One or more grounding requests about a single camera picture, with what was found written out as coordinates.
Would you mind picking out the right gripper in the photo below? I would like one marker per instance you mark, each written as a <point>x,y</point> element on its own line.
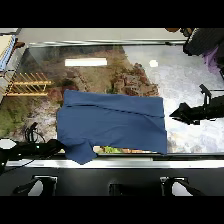
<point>188,113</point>

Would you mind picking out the blue T-shirt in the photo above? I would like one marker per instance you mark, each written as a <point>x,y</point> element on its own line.
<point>116,123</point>

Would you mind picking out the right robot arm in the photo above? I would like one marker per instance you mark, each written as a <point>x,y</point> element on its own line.
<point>213,111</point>

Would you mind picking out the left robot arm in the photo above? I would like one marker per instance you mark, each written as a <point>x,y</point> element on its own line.
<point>30,147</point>

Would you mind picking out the purple garment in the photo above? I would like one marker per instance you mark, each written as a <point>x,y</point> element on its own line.
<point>211,60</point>

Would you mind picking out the light blue garment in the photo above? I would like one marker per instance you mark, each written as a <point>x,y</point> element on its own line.
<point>7,53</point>

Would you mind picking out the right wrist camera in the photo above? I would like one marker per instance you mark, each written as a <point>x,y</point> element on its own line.
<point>206,95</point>

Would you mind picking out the silver frame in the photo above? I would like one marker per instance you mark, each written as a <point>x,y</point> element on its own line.
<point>133,163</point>

